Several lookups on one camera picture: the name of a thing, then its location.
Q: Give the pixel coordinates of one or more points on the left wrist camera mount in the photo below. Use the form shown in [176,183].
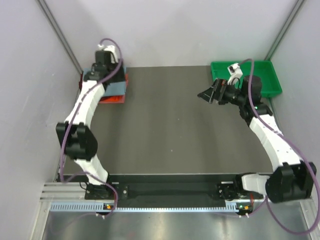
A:
[111,49]

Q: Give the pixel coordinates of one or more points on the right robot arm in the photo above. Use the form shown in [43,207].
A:
[290,179]

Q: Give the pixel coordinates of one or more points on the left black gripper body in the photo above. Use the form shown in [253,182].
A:
[119,76]

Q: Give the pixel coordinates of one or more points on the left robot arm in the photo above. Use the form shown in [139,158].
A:
[75,137]

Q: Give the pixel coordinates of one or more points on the dark red folded t shirt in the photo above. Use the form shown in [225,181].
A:
[80,82]

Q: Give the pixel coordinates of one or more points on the left aluminium corner post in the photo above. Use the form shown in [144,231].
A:
[59,33]

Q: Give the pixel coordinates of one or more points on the aluminium corner post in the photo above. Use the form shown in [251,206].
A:
[59,33]
[293,13]

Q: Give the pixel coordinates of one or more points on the orange folded t shirt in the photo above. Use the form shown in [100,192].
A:
[117,99]

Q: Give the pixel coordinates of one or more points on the grey slotted cable duct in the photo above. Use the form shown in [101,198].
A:
[100,207]

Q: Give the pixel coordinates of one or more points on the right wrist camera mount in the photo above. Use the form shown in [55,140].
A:
[235,73]

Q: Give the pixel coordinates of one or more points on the green plastic tray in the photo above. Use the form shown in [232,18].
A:
[271,86]

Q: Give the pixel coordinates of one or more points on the blue t shirt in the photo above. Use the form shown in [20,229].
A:
[115,85]

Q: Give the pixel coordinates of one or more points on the aluminium frame rail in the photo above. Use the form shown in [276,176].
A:
[62,192]

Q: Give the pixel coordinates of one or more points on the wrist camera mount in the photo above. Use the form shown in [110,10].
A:
[235,73]
[111,49]

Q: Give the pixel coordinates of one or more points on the right aluminium corner post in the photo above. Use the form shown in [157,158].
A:
[293,13]

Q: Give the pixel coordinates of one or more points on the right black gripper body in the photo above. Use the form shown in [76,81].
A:
[228,94]

